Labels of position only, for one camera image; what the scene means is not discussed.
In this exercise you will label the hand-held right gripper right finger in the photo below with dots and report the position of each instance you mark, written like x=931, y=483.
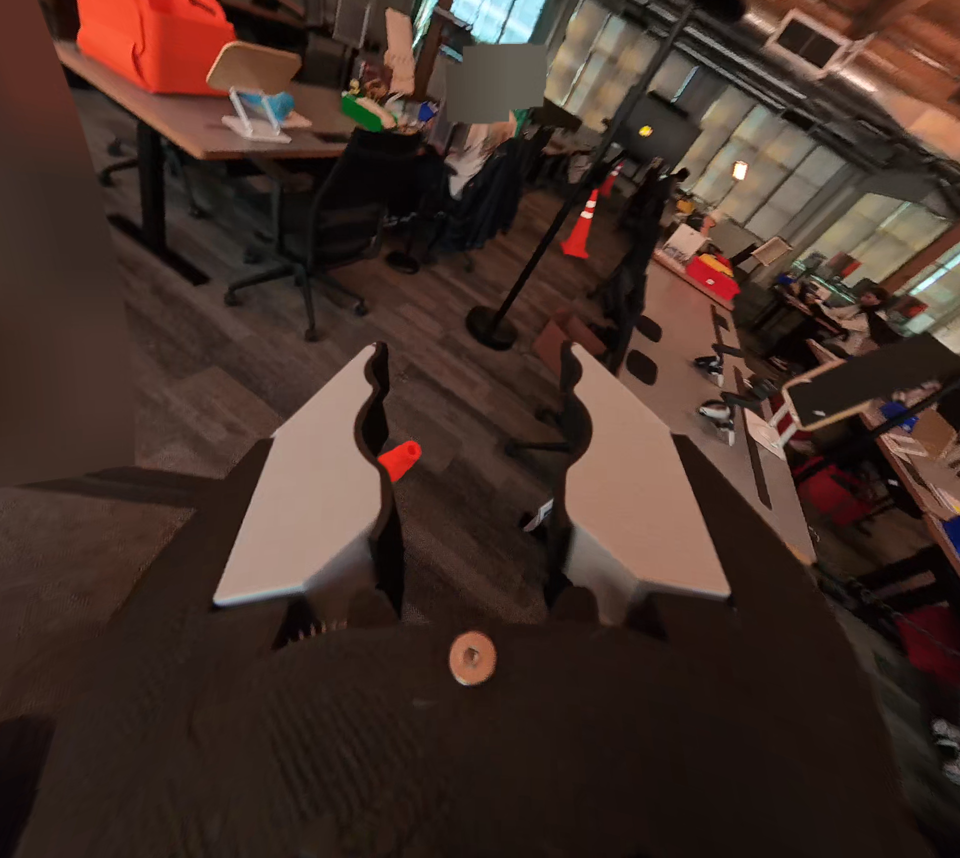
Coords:
x=637, y=498

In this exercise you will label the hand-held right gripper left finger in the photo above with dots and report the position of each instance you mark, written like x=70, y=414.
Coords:
x=300, y=498

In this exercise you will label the small orange cone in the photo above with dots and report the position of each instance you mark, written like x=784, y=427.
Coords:
x=399, y=460

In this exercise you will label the black and white gadget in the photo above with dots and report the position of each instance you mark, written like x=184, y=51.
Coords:
x=712, y=364
x=718, y=419

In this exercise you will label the long grey table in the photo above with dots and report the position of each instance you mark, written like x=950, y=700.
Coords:
x=682, y=385

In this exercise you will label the black round pad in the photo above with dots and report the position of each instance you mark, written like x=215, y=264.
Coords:
x=642, y=367
x=649, y=329

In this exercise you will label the red bag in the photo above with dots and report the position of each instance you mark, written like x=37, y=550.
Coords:
x=832, y=490

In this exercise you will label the black pole stand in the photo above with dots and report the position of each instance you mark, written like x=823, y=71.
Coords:
x=491, y=329

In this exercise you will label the red plastic bin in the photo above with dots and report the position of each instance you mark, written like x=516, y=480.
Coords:
x=709, y=277

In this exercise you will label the black wood-edged board stand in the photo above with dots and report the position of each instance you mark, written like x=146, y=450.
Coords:
x=862, y=385

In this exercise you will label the orange traffic cone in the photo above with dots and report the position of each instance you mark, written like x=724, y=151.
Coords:
x=579, y=235
x=611, y=183

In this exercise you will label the black office chair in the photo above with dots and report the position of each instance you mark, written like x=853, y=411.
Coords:
x=352, y=198

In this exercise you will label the dark jacket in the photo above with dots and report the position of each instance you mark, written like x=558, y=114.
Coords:
x=487, y=205

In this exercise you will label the black monitor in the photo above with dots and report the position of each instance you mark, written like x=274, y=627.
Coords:
x=660, y=130

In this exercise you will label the green toy brick model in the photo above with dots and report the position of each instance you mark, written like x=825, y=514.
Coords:
x=364, y=114

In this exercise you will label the grey top desk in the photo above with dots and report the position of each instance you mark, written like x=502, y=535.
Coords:
x=187, y=123

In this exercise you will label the tilted wooden board stand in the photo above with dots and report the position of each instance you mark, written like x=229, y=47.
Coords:
x=251, y=64

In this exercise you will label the orange plastic bin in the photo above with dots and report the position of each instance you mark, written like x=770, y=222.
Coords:
x=142, y=40

